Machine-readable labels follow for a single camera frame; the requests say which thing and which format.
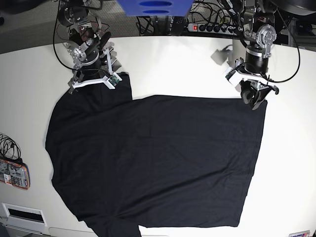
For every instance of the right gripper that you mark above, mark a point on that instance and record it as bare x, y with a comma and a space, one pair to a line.
93, 71

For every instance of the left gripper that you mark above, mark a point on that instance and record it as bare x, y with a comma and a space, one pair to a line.
255, 98

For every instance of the black T-shirt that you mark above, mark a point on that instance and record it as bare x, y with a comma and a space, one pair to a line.
160, 161

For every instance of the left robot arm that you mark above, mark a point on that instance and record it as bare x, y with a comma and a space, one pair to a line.
257, 21

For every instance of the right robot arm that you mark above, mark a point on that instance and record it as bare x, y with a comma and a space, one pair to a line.
86, 38

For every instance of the white power strip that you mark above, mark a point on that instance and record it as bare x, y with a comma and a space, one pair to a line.
212, 28

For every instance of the blue plastic bin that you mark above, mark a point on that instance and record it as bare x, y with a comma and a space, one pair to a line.
155, 7

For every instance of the orange electronics case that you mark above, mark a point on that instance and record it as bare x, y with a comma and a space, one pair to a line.
14, 174

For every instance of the card at table edge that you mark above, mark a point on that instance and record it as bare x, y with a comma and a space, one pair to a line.
300, 234

